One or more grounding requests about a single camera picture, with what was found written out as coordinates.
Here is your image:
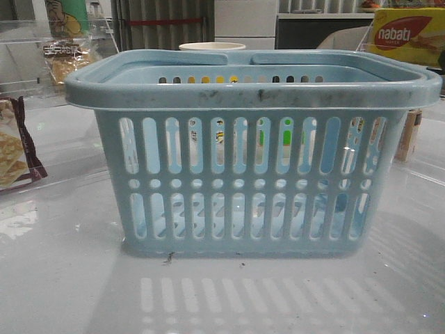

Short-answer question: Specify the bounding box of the bread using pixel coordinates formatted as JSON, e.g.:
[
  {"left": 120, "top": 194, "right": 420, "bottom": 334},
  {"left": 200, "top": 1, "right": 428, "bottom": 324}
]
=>
[{"left": 42, "top": 38, "right": 102, "bottom": 85}]

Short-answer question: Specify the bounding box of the light blue plastic basket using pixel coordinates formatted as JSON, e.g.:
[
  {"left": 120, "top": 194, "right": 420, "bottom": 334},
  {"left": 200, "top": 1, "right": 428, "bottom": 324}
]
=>
[{"left": 65, "top": 49, "right": 442, "bottom": 257}]

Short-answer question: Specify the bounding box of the yellow popcorn paper cup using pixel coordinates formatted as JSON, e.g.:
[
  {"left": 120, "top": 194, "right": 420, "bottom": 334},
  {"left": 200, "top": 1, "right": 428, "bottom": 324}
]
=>
[{"left": 179, "top": 42, "right": 246, "bottom": 51}]

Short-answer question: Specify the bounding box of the dark grey cabinet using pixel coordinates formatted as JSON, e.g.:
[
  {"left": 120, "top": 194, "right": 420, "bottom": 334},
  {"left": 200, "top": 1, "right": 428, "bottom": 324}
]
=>
[{"left": 275, "top": 19, "right": 372, "bottom": 49}]

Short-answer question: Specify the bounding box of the grey armchair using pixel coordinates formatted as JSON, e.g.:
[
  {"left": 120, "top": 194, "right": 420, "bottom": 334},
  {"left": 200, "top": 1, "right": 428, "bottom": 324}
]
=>
[{"left": 317, "top": 26, "right": 370, "bottom": 51}]

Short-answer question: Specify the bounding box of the small wooden block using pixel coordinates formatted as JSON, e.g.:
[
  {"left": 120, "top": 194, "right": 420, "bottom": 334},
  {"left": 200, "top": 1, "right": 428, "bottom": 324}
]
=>
[{"left": 394, "top": 109, "right": 423, "bottom": 162}]

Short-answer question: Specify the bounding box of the brown almond cookie snack bag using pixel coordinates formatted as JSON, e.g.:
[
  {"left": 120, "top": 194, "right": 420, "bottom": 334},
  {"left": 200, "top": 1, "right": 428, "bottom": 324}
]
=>
[{"left": 1, "top": 97, "right": 47, "bottom": 192}]

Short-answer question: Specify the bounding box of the green cartoon snack canister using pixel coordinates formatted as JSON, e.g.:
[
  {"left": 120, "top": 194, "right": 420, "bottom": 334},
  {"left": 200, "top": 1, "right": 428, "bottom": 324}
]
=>
[{"left": 44, "top": 0, "right": 89, "bottom": 38}]

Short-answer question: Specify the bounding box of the clear acrylic display shelf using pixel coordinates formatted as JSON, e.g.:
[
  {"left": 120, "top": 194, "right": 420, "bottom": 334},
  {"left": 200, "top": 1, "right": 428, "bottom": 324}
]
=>
[{"left": 1, "top": 1, "right": 118, "bottom": 105}]

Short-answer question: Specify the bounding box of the yellow nabati wafer box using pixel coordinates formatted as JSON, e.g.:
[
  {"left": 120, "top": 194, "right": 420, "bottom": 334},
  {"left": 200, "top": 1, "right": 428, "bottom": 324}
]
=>
[{"left": 365, "top": 8, "right": 444, "bottom": 67}]

